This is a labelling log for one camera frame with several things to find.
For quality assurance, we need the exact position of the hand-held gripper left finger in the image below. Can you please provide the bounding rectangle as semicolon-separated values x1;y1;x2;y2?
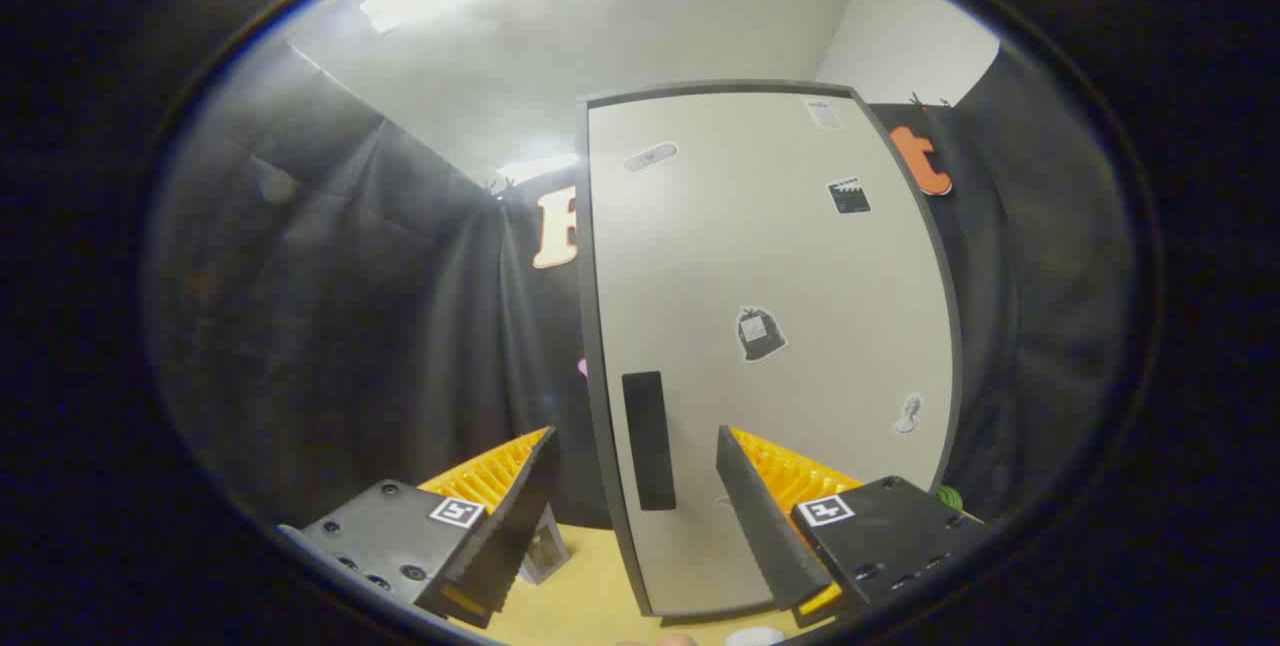
278;426;561;629

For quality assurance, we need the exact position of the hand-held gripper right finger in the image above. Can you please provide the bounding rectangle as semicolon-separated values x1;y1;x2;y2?
715;424;991;629

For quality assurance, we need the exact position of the grey shoe cabinet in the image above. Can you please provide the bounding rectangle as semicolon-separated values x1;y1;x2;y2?
575;78;966;622

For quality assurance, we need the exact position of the white shoe cabinet door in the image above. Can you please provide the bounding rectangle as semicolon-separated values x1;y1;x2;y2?
588;91;953;617

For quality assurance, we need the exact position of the grey cover book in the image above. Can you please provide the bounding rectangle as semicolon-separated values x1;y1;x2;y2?
518;504;571;585

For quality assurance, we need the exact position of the black backdrop cloth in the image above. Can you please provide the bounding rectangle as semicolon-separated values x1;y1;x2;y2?
150;36;1131;537

